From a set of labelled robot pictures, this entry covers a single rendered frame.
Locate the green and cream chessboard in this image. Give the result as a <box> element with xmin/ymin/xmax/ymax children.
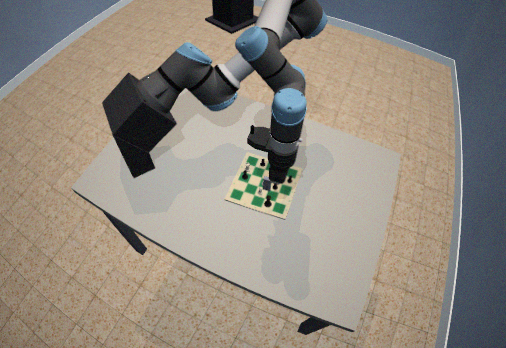
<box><xmin>225</xmin><ymin>152</ymin><xmax>302</xmax><ymax>220</ymax></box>

